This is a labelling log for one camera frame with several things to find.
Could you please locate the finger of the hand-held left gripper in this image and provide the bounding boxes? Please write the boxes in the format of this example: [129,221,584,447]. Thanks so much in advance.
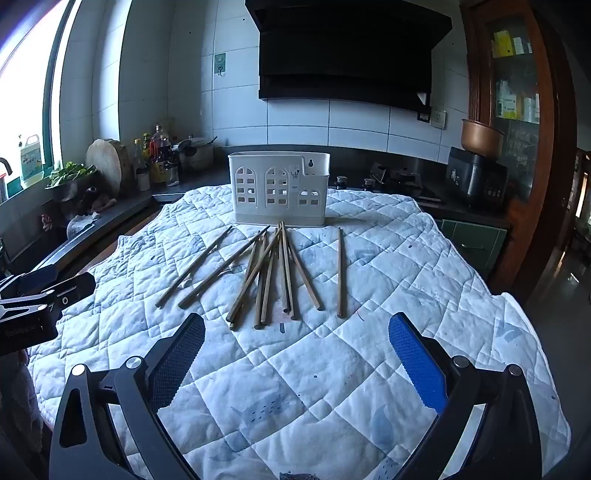
[0,273,97,324]
[0,264,70,291]

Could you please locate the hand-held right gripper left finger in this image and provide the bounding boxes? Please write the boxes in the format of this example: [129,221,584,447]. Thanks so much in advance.
[48,313,206,480]

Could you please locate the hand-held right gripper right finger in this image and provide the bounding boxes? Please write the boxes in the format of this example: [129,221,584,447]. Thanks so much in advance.
[388,312,543,480]

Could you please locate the pile of wooden chopsticks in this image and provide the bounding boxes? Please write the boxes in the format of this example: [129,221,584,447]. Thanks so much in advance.
[156,222,346,331]

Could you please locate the white plastic utensil holder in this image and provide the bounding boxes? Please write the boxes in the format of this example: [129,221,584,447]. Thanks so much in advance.
[228,150,332,228]

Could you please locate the grey dish rag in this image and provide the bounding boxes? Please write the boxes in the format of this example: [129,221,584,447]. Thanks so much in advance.
[67,212,100,241]

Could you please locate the white quilted blanket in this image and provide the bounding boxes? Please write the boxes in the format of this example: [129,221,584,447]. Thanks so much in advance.
[28,187,573,480]

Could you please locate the green leafy vegetables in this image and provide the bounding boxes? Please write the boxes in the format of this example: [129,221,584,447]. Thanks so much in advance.
[46,161,98,188]

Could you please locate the dark faucet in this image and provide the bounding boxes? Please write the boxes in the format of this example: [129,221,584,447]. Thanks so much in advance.
[0,158,14,204]

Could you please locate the white detergent bottle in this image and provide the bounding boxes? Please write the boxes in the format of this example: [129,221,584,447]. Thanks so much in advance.
[19,134,44,189]

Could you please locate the green cabinet front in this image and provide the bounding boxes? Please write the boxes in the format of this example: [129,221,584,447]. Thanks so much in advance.
[436,217,509,278]

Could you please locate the round wooden cutting board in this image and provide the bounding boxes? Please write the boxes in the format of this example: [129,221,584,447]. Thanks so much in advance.
[86,138,127,197]

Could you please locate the black gas stove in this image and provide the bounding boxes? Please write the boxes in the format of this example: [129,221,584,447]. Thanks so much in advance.
[332,161,444,204]

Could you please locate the bright window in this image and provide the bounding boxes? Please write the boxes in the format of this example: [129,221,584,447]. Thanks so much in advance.
[0,0,79,204]

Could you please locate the steel cooking pot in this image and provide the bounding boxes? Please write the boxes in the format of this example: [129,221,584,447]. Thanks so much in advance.
[178,136,218,172]

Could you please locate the black rice cooker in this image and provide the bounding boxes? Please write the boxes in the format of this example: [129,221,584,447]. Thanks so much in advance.
[445,147,509,208]

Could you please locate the copper inner pot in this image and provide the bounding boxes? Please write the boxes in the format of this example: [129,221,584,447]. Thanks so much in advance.
[461,119,505,158]

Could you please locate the wooden glass-door cabinet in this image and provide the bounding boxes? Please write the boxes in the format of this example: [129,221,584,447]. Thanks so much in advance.
[462,0,578,291]

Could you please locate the white green box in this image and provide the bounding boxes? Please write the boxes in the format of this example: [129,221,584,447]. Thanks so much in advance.
[496,80,520,120]

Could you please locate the black range hood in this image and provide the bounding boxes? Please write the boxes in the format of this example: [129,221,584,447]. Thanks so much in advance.
[245,0,453,110]

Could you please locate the yellow box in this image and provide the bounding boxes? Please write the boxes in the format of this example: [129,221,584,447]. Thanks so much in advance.
[492,30,514,58]

